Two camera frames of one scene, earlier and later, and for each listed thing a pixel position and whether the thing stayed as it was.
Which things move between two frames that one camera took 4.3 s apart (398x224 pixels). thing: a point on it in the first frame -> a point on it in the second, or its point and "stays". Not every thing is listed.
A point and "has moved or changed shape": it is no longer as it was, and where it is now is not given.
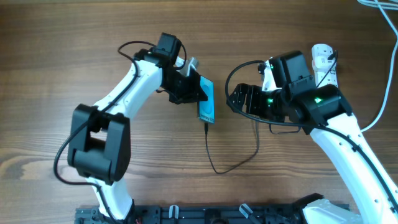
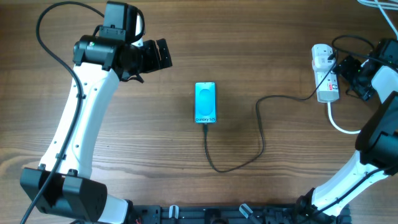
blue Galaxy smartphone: x=207 y=108 has moved or changed shape
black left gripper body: x=181 y=88 -> x=150 y=62
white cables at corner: x=388 y=4 stays
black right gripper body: x=261 y=103 -> x=352 y=72
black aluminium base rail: x=199 y=214 stays
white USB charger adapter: x=321 y=61 stays
